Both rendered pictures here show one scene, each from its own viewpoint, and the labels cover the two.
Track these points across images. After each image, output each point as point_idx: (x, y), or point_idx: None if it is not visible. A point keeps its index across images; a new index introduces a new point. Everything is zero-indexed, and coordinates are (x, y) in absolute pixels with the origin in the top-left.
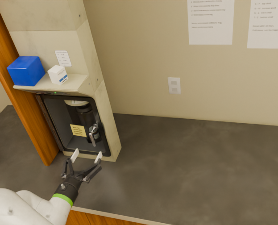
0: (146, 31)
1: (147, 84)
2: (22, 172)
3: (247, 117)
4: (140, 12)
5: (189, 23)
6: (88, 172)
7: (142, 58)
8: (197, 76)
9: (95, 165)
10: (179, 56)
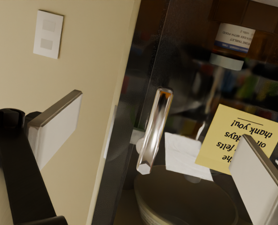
0: (73, 156)
1: (107, 51)
2: None
3: None
4: (73, 185)
5: None
6: (7, 219)
7: (97, 110)
8: None
9: None
10: (26, 98)
